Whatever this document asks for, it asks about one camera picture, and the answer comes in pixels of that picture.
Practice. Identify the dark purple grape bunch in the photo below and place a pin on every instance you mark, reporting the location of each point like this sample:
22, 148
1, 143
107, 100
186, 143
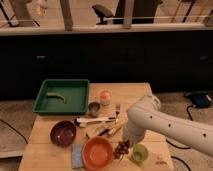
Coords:
121, 149

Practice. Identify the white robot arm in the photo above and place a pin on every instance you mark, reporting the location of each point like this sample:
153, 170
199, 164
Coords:
145, 115

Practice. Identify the dark purple bowl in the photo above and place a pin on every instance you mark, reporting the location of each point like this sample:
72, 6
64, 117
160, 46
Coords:
63, 133

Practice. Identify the red orange bowl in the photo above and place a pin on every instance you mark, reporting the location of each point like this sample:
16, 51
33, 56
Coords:
97, 153

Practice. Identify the clear jar orange contents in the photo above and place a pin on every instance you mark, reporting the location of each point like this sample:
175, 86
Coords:
105, 97

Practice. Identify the small metal cup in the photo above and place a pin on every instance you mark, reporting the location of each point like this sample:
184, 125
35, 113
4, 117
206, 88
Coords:
94, 108

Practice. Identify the beige wooden utensil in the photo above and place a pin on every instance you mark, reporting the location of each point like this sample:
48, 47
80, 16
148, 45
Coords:
99, 131

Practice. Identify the green plastic tray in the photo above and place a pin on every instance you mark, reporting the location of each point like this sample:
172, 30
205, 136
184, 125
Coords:
76, 92

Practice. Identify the green banana in tray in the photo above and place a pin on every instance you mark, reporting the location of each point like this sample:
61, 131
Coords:
56, 95

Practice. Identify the blue sponge cloth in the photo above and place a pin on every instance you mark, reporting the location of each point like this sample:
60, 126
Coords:
76, 156

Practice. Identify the light green cup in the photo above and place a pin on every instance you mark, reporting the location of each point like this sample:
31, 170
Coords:
139, 153

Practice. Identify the black office chair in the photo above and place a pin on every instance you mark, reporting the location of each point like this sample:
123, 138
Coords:
102, 13

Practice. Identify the blue black floor device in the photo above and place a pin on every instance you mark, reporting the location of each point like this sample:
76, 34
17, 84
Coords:
200, 99

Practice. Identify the white handled utensil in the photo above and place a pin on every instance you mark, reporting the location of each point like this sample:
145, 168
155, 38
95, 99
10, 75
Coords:
82, 122

